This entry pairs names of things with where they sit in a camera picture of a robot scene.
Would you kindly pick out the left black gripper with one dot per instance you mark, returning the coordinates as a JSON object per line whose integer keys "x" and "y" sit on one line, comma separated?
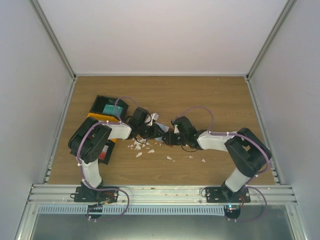
{"x": 155, "y": 132}

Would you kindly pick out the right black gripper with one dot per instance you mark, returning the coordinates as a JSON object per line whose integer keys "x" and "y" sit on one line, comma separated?
{"x": 170, "y": 139}

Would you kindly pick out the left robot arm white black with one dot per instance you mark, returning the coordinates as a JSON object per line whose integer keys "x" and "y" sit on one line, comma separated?
{"x": 87, "y": 143}

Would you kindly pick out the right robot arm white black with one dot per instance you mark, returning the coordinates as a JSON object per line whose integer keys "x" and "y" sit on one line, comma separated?
{"x": 248, "y": 153}

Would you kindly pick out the orange bin with white cards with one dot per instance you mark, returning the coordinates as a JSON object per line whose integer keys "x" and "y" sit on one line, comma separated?
{"x": 102, "y": 117}

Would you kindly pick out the black bin with red cards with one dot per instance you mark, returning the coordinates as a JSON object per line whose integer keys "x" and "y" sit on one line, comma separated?
{"x": 111, "y": 145}

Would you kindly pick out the red cards stack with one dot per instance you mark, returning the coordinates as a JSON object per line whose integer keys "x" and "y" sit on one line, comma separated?
{"x": 103, "y": 153}

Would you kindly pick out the black bin with teal cards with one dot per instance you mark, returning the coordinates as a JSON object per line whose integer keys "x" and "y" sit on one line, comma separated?
{"x": 104, "y": 105}

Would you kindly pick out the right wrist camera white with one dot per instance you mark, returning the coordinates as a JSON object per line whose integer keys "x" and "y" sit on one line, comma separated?
{"x": 176, "y": 128}

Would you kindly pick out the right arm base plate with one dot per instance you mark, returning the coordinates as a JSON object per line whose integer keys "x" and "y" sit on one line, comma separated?
{"x": 218, "y": 194}

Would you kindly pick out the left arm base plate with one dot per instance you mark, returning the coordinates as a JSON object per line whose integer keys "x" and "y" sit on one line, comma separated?
{"x": 84, "y": 194}

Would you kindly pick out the aluminium front rail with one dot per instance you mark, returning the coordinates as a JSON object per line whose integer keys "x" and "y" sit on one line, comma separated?
{"x": 162, "y": 194}

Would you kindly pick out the grey slotted cable duct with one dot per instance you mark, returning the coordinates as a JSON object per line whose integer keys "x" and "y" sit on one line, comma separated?
{"x": 134, "y": 209}

